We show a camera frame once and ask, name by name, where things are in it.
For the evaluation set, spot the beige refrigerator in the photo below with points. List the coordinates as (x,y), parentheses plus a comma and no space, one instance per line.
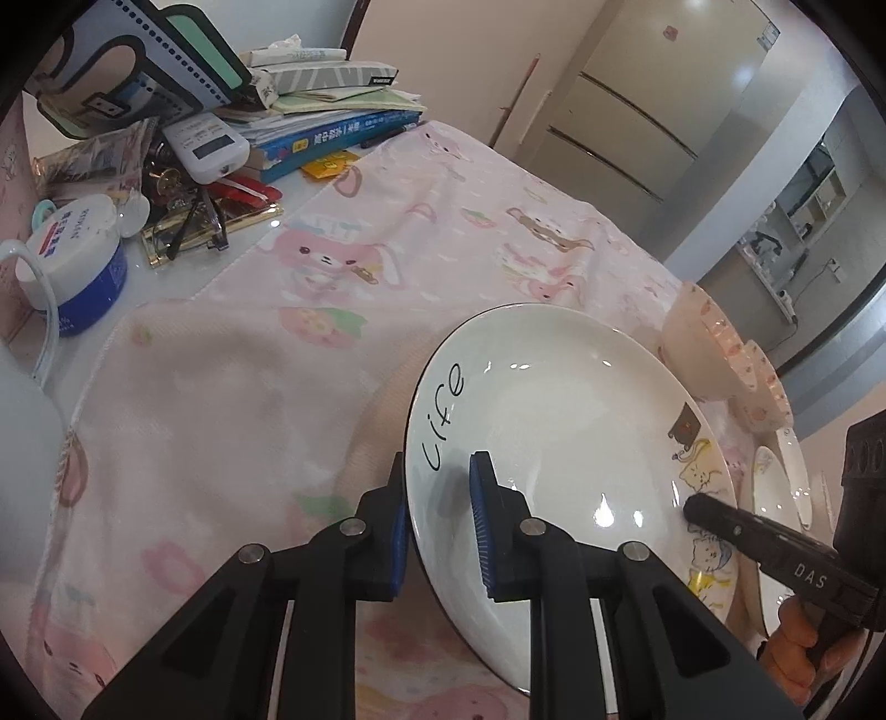
(644,98)

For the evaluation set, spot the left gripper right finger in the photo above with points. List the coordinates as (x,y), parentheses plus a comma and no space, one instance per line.
(612,633)

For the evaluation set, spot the pink cartoon tablecloth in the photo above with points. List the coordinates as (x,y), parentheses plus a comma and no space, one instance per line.
(262,409)

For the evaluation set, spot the blue book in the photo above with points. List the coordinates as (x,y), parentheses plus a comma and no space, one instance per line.
(274,159)

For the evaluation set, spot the white remote control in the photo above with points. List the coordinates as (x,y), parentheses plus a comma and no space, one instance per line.
(207,147)

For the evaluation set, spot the white black-rimmed bowl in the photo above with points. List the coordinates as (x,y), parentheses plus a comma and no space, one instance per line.
(795,469)

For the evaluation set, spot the white blue round tub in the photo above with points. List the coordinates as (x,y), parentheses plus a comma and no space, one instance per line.
(79,249)

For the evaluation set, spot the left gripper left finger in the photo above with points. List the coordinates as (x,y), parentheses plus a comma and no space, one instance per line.
(272,634)

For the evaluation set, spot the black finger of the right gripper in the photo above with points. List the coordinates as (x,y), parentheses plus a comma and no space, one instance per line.
(811,570)

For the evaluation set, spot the pink strawberry bowl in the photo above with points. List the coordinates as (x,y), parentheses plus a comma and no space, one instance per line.
(766,408)
(695,339)

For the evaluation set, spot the bathroom vanity cabinet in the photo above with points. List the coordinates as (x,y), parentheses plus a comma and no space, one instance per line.
(779,242)

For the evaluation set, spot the stack of papers and books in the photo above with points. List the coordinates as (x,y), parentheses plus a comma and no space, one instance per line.
(288,79)

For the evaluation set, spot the person's right hand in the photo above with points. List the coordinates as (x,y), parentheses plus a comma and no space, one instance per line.
(785,656)

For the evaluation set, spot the red broom and dustpan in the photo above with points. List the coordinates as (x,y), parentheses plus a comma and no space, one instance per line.
(508,109)

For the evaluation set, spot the black eyeglasses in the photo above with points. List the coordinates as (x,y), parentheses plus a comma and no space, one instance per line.
(204,216)

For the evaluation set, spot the white life cartoon plate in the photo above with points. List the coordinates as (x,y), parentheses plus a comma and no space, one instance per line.
(590,427)

